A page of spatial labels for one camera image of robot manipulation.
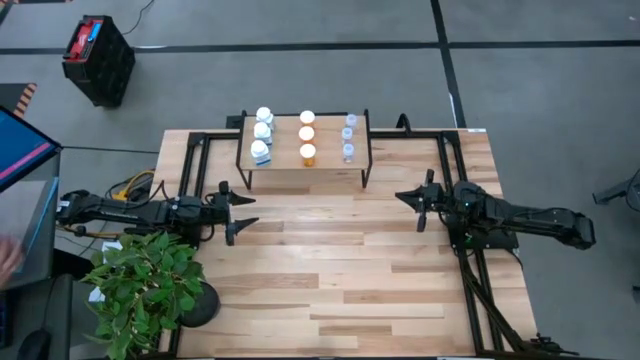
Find black computer mouse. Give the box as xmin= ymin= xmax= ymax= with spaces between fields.
xmin=17 ymin=327 xmax=52 ymax=360

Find black clamp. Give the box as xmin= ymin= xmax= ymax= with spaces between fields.
xmin=529 ymin=333 xmax=569 ymax=357

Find person's hand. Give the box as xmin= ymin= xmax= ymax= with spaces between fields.
xmin=0 ymin=233 xmax=25 ymax=290

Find black keyboard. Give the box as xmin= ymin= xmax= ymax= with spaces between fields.
xmin=0 ymin=289 xmax=15 ymax=350

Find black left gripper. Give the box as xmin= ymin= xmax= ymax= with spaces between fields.
xmin=167 ymin=180 xmax=261 ymax=247

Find dark mat orange stripes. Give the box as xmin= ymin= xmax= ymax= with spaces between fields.
xmin=0 ymin=82 xmax=39 ymax=120

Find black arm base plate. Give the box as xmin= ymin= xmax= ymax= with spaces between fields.
xmin=446 ymin=227 xmax=521 ymax=251

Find yellow cable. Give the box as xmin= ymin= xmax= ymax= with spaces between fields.
xmin=112 ymin=169 xmax=157 ymax=204

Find black red toolbox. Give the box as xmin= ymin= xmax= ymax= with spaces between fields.
xmin=62 ymin=14 xmax=137 ymax=109

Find wooden shelf black legs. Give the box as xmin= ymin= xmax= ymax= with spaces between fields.
xmin=235 ymin=108 xmax=375 ymax=191

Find green potted plant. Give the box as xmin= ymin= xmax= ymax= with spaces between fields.
xmin=82 ymin=229 xmax=222 ymax=360

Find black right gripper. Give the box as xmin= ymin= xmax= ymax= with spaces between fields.
xmin=394 ymin=168 xmax=476 ymax=234

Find black aluminium table frame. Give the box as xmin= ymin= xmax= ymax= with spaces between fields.
xmin=167 ymin=112 xmax=534 ymax=359

